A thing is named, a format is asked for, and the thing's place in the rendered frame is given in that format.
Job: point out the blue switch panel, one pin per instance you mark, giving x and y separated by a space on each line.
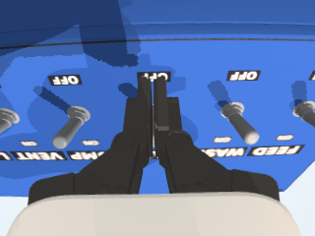
68 66

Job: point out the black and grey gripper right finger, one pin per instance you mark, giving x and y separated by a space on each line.
187 168

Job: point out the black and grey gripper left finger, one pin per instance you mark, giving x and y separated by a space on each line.
119 170

